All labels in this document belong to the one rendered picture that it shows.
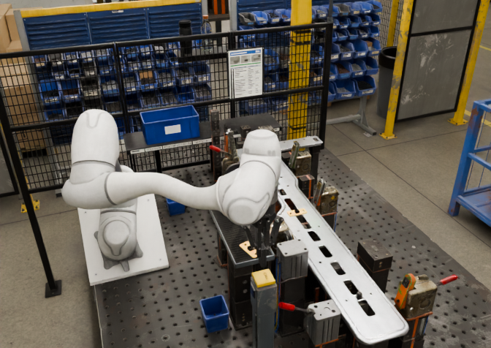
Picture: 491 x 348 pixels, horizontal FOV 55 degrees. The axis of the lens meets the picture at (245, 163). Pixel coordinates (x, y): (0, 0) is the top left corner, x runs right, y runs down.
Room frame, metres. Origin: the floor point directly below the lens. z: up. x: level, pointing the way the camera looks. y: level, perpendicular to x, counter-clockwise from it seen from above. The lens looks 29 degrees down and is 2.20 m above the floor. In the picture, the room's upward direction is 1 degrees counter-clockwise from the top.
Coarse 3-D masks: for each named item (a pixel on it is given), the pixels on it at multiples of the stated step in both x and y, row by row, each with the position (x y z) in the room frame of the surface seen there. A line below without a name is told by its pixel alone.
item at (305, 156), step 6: (300, 156) 2.12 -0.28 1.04; (306, 156) 2.12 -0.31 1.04; (300, 162) 2.11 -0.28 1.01; (306, 162) 2.12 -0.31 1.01; (294, 168) 2.11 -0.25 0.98; (300, 168) 2.11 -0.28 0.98; (306, 168) 2.13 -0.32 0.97; (294, 174) 2.11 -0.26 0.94; (300, 174) 2.11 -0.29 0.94; (306, 174) 2.12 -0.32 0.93
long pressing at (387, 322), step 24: (288, 168) 2.08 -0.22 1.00; (288, 192) 1.85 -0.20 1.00; (288, 216) 1.66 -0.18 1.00; (312, 216) 1.66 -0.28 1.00; (312, 240) 1.50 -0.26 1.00; (336, 240) 1.49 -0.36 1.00; (312, 264) 1.35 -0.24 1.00; (336, 288) 1.23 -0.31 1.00; (360, 288) 1.22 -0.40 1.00; (360, 312) 1.11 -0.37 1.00; (384, 312) 1.11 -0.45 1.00; (360, 336) 1.01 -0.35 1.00; (384, 336) 1.02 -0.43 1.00
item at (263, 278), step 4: (256, 272) 1.14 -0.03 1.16; (260, 272) 1.14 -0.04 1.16; (264, 272) 1.14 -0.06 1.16; (268, 272) 1.14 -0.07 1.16; (252, 276) 1.13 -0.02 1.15; (256, 276) 1.12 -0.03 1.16; (260, 276) 1.12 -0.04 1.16; (264, 276) 1.12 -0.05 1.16; (268, 276) 1.12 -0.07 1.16; (272, 276) 1.12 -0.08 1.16; (256, 280) 1.10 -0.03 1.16; (260, 280) 1.10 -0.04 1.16; (264, 280) 1.10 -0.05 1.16; (268, 280) 1.10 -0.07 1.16; (272, 280) 1.10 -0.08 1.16; (256, 284) 1.09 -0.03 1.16; (260, 284) 1.09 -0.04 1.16; (264, 284) 1.09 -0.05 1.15; (268, 284) 1.09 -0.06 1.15
